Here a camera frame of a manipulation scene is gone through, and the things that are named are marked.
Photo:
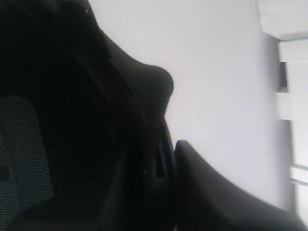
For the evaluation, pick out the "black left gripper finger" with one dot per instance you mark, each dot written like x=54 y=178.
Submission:
x=209 y=202

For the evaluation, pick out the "black helmet with visor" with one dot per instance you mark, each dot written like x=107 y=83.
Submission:
x=84 y=144

